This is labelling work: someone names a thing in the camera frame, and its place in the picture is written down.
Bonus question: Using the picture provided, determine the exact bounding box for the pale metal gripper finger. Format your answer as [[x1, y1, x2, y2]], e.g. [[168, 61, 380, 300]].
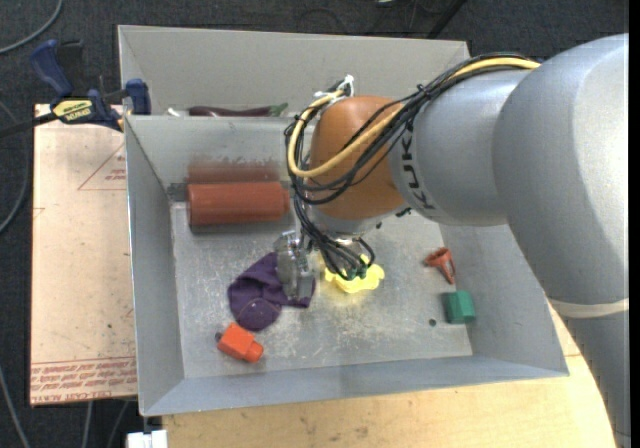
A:
[[273, 230, 302, 288], [296, 249, 316, 301]]

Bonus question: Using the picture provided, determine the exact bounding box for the purple cloth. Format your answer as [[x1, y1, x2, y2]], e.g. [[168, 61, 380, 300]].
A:
[[226, 251, 317, 333]]

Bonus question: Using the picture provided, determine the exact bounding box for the yellow toy food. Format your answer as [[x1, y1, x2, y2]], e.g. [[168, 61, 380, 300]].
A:
[[323, 262, 387, 295]]

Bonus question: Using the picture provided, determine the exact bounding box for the red-brown flat block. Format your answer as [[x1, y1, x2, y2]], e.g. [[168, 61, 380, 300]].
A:
[[186, 180, 292, 228]]

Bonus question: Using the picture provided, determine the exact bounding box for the orange plastic block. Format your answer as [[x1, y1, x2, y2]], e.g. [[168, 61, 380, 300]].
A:
[[215, 322, 265, 364]]

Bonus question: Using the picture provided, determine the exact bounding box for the grey metal bin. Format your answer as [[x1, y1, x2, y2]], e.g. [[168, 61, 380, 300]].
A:
[[117, 24, 570, 418]]

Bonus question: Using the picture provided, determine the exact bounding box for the red-orange small funnel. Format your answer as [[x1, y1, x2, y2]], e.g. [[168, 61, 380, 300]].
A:
[[424, 247, 457, 286]]

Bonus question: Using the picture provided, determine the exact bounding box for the green block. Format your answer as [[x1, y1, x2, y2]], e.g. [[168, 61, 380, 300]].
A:
[[440, 290, 477, 325]]

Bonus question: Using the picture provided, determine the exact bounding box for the brown cardboard board, red print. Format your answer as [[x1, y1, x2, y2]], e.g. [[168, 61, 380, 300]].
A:
[[29, 103, 139, 408]]

